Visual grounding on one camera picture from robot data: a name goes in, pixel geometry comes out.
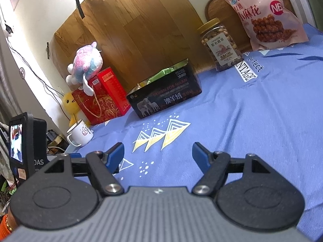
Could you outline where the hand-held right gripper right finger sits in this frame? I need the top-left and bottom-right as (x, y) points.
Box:
(192, 142), (272, 197)

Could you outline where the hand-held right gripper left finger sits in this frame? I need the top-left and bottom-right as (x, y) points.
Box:
(44, 142), (125, 197)

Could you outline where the dark box with sheep print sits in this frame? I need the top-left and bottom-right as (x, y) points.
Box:
(126, 58), (202, 120)

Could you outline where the wooden side table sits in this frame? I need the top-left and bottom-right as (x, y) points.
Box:
(47, 134), (70, 155)

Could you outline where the white enamel mug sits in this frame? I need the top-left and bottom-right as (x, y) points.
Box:
(66, 119), (94, 147)

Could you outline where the grey curtain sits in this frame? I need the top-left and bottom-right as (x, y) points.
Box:
(0, 79), (11, 123)

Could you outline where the yellow duck plush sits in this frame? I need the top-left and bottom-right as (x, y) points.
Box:
(62, 92), (84, 128)

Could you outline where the red gift bag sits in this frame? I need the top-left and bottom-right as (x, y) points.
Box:
(71, 67), (132, 126)

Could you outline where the blue printed bed sheet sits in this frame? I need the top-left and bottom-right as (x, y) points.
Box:
(68, 23), (323, 242)

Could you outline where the pastel plush toy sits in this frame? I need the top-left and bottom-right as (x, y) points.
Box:
(66, 41), (104, 96)

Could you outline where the clear nut jar yellow lid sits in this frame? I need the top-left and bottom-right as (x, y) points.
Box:
(197, 18), (244, 72)

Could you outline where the wood grain board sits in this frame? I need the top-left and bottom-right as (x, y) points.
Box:
(48, 0), (223, 99)

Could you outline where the black tape strip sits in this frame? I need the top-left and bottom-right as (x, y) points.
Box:
(75, 0), (85, 20)

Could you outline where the pink snack bag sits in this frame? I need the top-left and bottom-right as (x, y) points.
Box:
(220, 0), (310, 51)

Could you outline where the dark green fabric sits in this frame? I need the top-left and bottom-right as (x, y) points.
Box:
(302, 0), (323, 29)

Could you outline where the black wall cable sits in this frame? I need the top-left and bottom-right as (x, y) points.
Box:
(4, 24), (71, 122)

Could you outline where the beaded bracelet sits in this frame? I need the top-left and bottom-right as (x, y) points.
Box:
(6, 217), (16, 233)

